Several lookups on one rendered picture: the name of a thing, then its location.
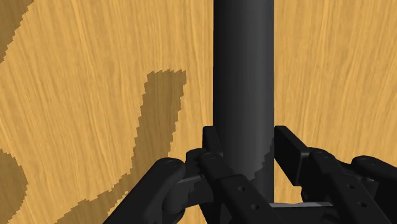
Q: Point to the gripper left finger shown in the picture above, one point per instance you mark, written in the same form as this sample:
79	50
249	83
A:
217	180

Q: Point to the black cylinder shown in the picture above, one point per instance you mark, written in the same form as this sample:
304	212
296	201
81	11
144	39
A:
243	77

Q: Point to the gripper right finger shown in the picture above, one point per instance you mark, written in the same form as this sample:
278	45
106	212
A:
335	180

